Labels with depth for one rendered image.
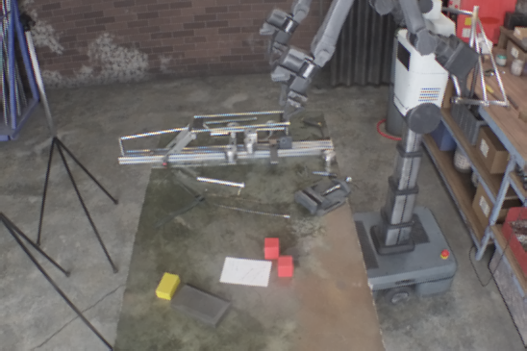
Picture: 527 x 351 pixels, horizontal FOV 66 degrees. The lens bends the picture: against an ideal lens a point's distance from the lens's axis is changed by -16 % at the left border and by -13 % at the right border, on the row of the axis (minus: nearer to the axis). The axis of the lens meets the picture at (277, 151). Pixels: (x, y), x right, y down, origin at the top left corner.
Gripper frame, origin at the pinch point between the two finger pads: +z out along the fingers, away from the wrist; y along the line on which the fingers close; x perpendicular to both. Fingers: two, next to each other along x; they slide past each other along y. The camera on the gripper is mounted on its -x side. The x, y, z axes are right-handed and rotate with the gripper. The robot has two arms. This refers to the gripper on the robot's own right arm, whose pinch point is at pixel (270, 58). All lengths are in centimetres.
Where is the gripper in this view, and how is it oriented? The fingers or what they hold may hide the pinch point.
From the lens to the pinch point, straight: 200.3
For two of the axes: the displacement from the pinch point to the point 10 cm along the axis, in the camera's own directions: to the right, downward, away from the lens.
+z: -4.8, 7.5, 4.5
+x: 8.7, 3.4, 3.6
